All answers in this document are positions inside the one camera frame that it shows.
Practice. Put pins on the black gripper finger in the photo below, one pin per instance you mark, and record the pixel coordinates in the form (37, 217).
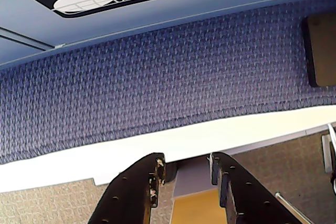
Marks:
(131, 187)
(249, 195)

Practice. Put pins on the blue toy kitchen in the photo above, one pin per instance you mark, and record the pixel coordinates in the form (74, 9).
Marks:
(157, 24)

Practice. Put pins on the thin metal rod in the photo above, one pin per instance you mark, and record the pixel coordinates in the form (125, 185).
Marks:
(291, 205)

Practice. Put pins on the yellow flat board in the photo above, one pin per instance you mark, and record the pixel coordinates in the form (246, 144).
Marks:
(197, 208)

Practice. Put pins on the grey post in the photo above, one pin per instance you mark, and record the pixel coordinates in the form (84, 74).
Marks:
(194, 176)

